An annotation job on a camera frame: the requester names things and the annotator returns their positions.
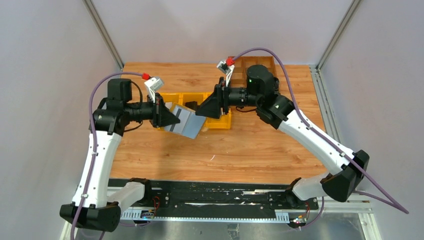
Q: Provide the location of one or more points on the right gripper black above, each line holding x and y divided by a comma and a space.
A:
224, 99

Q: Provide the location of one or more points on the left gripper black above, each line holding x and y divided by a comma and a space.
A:
156, 115

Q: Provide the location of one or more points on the yellow leather card holder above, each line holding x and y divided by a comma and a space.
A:
190, 124

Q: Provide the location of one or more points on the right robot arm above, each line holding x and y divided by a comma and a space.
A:
343, 165

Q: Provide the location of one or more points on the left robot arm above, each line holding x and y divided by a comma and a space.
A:
91, 207

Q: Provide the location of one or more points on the black cards in bin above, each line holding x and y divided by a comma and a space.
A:
193, 105

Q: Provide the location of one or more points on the yellow bin right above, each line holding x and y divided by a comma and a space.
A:
224, 123

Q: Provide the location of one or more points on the yellow bin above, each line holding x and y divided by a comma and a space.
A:
224, 123
199, 97
171, 99

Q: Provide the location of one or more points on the yellow bin left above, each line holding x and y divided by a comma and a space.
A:
171, 99

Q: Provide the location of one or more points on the yellow bin middle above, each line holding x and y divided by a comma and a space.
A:
199, 97

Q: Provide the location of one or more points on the brown wooden compartment tray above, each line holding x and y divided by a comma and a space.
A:
261, 63

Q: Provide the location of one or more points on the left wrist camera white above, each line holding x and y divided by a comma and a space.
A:
152, 85

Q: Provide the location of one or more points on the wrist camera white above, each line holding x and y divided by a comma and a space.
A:
227, 67
152, 85

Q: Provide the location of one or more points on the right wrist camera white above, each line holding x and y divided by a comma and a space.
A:
227, 67

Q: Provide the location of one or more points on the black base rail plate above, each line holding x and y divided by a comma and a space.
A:
216, 202

